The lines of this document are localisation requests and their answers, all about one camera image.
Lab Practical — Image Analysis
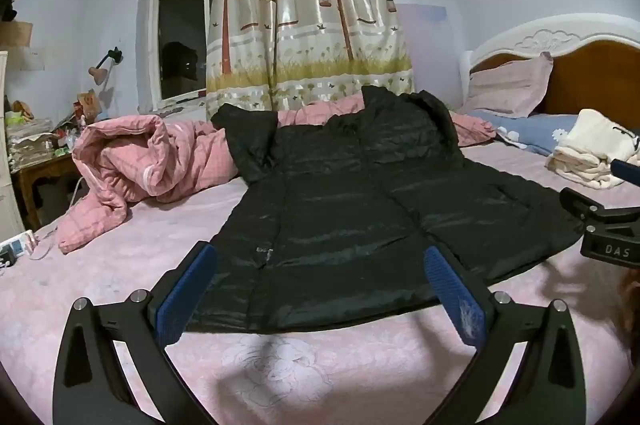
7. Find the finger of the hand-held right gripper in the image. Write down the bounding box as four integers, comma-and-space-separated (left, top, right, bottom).
610, 158, 640, 187
558, 187, 640, 233

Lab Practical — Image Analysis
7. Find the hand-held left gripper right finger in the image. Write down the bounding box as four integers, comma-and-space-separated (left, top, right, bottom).
422, 245, 588, 425

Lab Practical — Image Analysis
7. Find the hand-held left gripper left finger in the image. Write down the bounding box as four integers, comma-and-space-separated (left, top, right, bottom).
52, 241, 219, 425

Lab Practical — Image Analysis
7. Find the black puffer jacket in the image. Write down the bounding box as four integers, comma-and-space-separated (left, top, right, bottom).
187, 85, 599, 335

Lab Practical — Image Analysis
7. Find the cream white garment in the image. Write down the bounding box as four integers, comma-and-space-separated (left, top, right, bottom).
545, 108, 640, 191

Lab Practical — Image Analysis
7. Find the bed with pink sheet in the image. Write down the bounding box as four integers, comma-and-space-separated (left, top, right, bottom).
0, 115, 640, 425

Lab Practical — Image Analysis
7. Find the blue floral pillow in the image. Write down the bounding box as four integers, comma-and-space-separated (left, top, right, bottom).
467, 108, 582, 157

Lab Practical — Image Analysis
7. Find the white and wooden headboard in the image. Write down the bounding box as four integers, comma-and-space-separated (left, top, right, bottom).
467, 12, 640, 132

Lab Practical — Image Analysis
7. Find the pink checked quilt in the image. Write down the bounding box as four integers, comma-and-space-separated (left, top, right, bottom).
57, 95, 497, 256

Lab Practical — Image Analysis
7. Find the pink pillow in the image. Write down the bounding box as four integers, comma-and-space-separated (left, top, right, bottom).
457, 52, 555, 119

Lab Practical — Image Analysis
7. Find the white power strip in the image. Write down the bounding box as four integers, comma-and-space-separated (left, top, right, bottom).
0, 229, 37, 267

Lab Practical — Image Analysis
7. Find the wooden nightstand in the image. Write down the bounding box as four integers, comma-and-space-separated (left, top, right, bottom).
10, 149, 82, 232

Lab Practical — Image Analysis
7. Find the cluttered wooden bedside table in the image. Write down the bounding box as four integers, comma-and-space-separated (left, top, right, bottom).
4, 88, 103, 171

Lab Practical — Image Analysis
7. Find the pink desk lamp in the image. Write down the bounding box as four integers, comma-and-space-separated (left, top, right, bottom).
88, 46, 124, 87

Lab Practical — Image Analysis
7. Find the tree print curtain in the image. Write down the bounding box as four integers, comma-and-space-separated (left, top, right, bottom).
205, 0, 416, 117

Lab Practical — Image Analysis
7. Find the white frame window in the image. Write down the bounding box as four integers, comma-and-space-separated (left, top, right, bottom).
144, 0, 227, 112

